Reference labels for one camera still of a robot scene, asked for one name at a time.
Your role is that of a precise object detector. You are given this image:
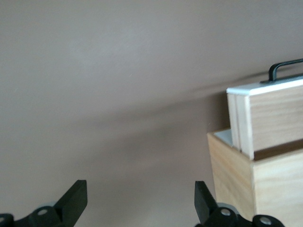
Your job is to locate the brown table cover mat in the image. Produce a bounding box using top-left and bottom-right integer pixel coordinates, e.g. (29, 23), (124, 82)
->
(0, 0), (303, 227)

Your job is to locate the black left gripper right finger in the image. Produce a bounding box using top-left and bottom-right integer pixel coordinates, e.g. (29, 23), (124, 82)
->
(194, 181), (285, 227)

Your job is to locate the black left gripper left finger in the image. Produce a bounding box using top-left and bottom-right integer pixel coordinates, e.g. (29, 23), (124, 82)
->
(0, 179), (88, 227)

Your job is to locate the wooden drawer cabinet box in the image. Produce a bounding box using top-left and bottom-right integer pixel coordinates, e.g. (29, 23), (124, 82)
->
(207, 129), (303, 227)

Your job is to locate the wooden drawer with black handle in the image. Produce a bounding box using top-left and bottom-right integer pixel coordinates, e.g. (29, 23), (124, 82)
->
(226, 58), (303, 160)

